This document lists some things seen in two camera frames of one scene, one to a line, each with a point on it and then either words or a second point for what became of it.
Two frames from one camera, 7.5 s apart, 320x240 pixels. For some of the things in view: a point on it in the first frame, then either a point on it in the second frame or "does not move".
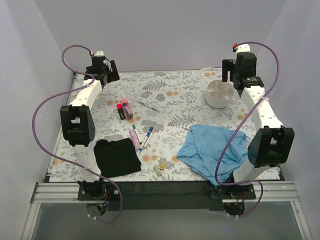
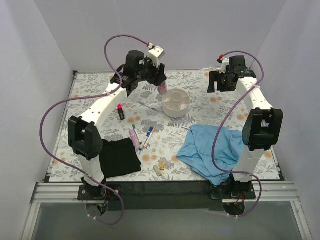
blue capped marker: [147, 136] does not move
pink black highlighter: [119, 107] does not move
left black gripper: [110, 74] → [157, 75]
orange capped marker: [149, 138] does not move
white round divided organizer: [219, 94] → [175, 103]
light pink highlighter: [133, 137] does not move
